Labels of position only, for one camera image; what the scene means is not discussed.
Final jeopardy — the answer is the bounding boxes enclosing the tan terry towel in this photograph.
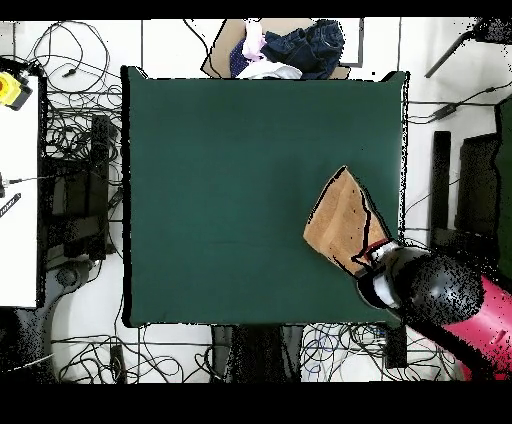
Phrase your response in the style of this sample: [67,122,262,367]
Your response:
[302,164,393,277]

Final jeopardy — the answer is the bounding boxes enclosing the black power strip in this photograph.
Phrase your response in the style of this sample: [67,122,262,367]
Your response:
[384,323,408,369]

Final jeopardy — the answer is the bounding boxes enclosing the dark green tablecloth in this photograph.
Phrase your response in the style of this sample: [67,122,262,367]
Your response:
[120,65,411,329]

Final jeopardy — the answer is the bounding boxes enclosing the black tripod leg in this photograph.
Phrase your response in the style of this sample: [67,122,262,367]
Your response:
[424,16,512,79]

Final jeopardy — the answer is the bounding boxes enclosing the blue jeans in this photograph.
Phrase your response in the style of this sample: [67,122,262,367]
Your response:
[261,18,346,80]

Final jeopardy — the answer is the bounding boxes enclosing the purple dotted garment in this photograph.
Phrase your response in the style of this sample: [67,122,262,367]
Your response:
[230,37,251,78]

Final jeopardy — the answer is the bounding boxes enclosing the white pink garment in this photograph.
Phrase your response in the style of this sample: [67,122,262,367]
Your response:
[241,18,268,63]

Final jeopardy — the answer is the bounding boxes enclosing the cardboard box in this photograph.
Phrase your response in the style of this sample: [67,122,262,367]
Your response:
[200,17,350,80]

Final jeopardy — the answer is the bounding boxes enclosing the black power brick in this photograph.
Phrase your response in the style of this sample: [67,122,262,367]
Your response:
[108,344,128,383]

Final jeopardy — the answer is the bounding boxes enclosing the black equipment stand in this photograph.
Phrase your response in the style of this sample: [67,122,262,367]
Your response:
[39,113,117,261]

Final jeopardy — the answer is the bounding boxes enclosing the grey round base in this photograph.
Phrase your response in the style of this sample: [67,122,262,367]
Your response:
[55,261,93,289]

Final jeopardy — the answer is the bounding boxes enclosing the white desk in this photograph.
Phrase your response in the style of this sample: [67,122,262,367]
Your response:
[0,75,41,308]

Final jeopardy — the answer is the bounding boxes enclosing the black slotted strip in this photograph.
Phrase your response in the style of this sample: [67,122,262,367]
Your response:
[0,192,22,219]

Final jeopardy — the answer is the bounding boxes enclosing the yellow emergency stop button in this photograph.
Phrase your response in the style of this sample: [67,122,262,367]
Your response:
[0,70,34,112]

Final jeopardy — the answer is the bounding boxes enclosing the black cable tangle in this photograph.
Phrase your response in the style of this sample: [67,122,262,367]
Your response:
[303,321,461,383]
[31,19,125,169]

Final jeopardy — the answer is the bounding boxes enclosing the cable with black adapter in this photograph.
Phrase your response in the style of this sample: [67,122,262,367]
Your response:
[407,81,512,125]

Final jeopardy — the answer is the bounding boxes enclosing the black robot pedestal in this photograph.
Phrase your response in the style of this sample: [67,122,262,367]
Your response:
[210,323,305,383]

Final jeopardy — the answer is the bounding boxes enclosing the white board grey frame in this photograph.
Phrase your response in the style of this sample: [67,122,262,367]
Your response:
[339,17,365,68]

